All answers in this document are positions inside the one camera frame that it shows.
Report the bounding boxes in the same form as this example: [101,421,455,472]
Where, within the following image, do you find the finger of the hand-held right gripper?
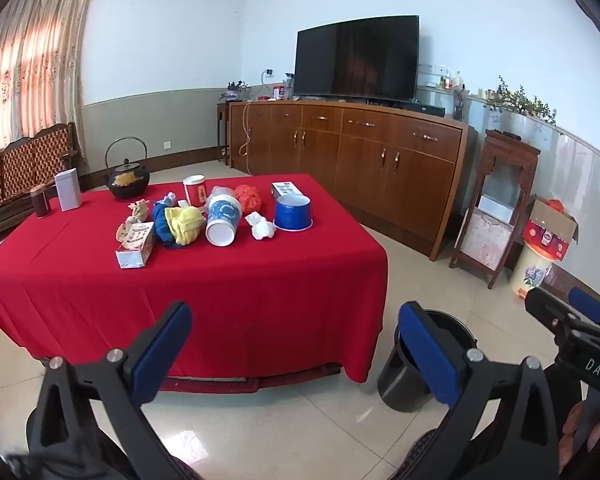
[524,286,582,334]
[568,287,600,333]

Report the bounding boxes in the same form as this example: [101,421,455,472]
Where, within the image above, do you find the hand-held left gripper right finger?
[397,301,561,480]

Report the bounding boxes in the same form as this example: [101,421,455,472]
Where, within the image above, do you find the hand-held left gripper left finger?
[26,301,193,480]

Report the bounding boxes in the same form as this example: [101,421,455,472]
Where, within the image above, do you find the black trash bin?
[377,309,478,413]

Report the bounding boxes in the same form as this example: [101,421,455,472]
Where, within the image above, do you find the printed paper carton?
[115,222,156,270]

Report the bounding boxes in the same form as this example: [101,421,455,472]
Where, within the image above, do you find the blue cloth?
[152,205,175,248]

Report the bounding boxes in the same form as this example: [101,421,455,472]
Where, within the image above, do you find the yellow cloth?
[165,206,204,247]

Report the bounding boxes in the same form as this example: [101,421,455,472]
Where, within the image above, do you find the white noodle cup blue print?
[205,186,243,248]

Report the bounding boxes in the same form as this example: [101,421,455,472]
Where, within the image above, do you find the white tissue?
[245,211,277,241]

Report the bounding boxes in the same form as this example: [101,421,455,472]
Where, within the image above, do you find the red and white paper cup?
[183,175,207,207]

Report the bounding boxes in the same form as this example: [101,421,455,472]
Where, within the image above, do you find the orange plastic bag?
[234,184,265,216]

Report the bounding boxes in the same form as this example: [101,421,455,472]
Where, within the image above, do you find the white striped box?
[271,180,306,198]

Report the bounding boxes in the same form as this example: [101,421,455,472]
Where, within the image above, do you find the person's right hand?
[561,401,590,445]

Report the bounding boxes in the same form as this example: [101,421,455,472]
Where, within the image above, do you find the cream floral pedal bin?
[510,242,556,300]

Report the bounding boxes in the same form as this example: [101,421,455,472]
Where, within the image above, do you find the cardboard box with red print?
[524,195,580,262]

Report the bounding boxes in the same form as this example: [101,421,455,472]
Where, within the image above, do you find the pink patterned bag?
[460,210,513,268]

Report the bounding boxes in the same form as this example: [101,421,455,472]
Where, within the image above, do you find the red tablecloth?
[0,174,388,393]

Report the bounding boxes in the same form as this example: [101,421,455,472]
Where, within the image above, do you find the person's dark mesh shoe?
[387,432,443,480]

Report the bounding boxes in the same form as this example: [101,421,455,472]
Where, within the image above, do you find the carved wooden stand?
[449,129,542,290]

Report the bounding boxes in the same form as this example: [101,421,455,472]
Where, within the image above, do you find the black cast iron teapot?
[104,137,151,202]

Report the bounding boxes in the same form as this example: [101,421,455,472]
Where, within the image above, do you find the white tin box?
[55,170,83,212]

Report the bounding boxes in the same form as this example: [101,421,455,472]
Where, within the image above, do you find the dark brown canister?
[30,185,56,219]

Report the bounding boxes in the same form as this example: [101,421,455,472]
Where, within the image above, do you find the green leafy plant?
[485,76,558,126]

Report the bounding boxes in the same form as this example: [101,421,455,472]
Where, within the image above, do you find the long wooden cabinet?
[228,99,473,262]

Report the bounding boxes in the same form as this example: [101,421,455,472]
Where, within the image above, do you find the glass vase with twigs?
[452,85,468,121]

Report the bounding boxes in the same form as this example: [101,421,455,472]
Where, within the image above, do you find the black soundbar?
[397,101,446,116]

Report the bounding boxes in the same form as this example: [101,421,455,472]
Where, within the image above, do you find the small dark side table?
[216,101,231,166]

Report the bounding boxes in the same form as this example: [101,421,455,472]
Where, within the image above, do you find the wooden bench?
[0,122,81,238]

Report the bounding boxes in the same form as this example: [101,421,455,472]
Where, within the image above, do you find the small potted plant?
[221,80,248,103]

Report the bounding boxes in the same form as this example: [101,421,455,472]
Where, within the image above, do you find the black flat television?
[293,15,421,102]

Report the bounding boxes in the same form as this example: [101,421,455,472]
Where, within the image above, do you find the patterned beige curtain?
[0,0,98,158]

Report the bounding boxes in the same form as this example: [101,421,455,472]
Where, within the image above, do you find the white hanging cable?
[239,101,254,158]

